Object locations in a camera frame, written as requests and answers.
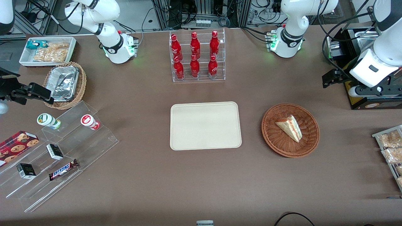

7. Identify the clear bag of crackers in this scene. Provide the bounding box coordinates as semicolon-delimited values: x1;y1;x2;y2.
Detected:
33;42;70;63

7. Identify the small black box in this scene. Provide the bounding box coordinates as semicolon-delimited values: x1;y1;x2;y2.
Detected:
16;163;37;180
46;143;64;161

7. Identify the stack of aluminium foil trays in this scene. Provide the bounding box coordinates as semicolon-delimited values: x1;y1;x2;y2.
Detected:
50;66;79;102

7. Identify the black hot food display case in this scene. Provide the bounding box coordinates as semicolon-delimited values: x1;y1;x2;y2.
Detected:
326;26;402;110

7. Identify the tray of packaged snacks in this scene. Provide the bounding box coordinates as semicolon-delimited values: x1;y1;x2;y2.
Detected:
372;125;402;192

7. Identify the Snickers chocolate bar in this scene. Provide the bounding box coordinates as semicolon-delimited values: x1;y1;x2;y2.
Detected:
48;159;79;181

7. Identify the triangular sandwich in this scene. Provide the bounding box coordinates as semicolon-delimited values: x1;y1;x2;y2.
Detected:
275;115;303;143

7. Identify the red lid cup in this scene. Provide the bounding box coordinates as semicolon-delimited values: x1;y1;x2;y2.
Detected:
80;114;101;130

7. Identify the steel food pan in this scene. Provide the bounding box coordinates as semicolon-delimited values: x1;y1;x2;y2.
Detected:
354;30;382;48

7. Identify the green lid cup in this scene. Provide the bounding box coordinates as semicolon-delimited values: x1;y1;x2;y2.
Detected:
37;113;62;130

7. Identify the clear acrylic tiered shelf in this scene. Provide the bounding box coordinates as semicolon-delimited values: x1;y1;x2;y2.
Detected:
0;100;120;213

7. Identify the brown wicker basket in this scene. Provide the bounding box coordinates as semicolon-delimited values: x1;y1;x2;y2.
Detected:
261;103;320;158

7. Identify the white rectangular snack bin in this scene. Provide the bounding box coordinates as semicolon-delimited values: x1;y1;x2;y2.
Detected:
19;36;77;67

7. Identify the red cola bottle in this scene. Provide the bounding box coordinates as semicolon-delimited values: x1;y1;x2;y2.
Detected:
190;31;201;59
208;55;219;79
170;34;183;61
190;54;200;78
209;30;220;57
173;56;185;80

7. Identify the red cookie box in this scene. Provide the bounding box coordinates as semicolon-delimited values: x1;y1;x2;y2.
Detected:
0;130;40;167

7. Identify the teal snack packet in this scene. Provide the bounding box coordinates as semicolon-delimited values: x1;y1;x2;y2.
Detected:
26;40;48;51

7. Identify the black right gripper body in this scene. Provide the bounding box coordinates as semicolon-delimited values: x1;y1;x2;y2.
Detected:
0;67;32;105

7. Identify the light wicker basket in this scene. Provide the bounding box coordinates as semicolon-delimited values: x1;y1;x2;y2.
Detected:
43;61;87;110

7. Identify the black floor cable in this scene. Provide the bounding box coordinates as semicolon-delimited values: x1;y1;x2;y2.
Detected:
274;212;316;226

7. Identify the beige plastic tray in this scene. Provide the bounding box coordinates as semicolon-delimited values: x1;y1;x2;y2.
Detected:
170;101;242;151

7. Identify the clear acrylic bottle rack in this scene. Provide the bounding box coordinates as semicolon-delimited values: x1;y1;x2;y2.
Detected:
169;28;226;83

